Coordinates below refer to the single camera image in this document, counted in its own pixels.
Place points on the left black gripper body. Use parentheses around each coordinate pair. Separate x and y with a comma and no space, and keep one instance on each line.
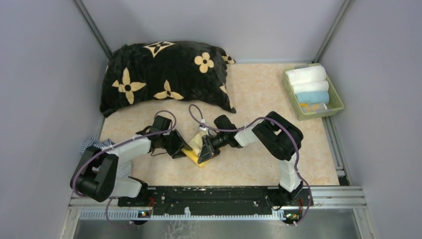
(172,142)

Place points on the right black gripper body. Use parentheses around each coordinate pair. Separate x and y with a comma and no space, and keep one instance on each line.
(213,144)

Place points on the pale yellow cream towel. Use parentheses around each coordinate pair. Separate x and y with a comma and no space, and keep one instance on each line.
(195,144)

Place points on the yellow grey towel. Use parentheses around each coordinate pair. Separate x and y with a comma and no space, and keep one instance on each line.
(317,108)

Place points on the light blue towel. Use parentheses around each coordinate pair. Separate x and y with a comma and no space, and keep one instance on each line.
(313,97)

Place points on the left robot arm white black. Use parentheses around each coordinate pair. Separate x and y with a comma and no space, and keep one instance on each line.
(102,171)

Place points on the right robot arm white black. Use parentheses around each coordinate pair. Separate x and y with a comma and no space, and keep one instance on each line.
(280,137)

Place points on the blue white striped towel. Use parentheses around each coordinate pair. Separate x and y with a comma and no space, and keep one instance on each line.
(90,143)

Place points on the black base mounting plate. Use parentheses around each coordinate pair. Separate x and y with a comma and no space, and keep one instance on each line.
(216,201)

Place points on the black pillow with tan flowers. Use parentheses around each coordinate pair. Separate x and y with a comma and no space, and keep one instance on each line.
(178,70)

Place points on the middle white rolled towel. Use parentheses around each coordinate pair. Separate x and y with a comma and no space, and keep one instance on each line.
(311,87)

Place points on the white rolled towel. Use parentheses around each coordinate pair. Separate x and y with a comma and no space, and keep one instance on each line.
(306,75)
(311,87)

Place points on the top white rolled towel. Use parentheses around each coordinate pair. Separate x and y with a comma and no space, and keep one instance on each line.
(306,75)

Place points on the white toothed cable strip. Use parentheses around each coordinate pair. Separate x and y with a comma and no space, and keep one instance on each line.
(141,215)

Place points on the aluminium frame rail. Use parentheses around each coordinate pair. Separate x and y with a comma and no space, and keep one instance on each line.
(329,197)

